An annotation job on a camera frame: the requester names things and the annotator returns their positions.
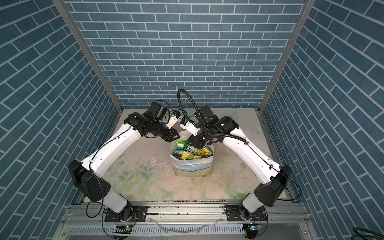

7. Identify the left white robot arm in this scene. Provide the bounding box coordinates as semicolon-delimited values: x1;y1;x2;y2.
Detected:
68;102;181;221

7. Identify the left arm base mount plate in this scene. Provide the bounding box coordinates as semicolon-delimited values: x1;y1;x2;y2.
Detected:
104;206;149;223

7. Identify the black cable bottom right corner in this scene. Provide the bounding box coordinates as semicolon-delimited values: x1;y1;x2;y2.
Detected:
351;226;384;240

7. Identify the green Fox's Spring Tea candy bag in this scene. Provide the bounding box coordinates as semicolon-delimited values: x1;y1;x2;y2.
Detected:
184;145;207;155

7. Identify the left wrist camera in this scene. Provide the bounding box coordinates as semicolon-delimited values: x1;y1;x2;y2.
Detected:
167;110;181;129

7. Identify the floral table mat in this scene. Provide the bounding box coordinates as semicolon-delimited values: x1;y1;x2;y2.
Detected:
104;111;271;202

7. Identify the black corrugated cable conduit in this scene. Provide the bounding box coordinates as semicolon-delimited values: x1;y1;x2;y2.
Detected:
176;88;248;144

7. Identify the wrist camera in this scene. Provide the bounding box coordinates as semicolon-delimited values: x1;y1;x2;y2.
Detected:
180;117;201;136
167;110;181;129

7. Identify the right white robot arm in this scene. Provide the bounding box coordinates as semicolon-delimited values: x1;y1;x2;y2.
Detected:
183;106;292;220

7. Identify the floral paper gift bag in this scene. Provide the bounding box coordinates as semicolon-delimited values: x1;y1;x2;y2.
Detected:
170;139;214;177

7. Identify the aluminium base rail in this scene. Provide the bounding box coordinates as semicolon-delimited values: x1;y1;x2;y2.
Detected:
54;201;316;240

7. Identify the green snack packet in bag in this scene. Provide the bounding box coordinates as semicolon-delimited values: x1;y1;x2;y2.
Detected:
176;140;189;150

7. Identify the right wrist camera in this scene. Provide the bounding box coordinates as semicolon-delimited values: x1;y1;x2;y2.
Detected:
180;117;201;136

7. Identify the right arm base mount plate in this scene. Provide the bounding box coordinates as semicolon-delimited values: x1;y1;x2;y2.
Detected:
223;205;268;222

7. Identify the yellow-green snack packet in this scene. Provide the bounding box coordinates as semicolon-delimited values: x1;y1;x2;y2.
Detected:
172;149;213;160

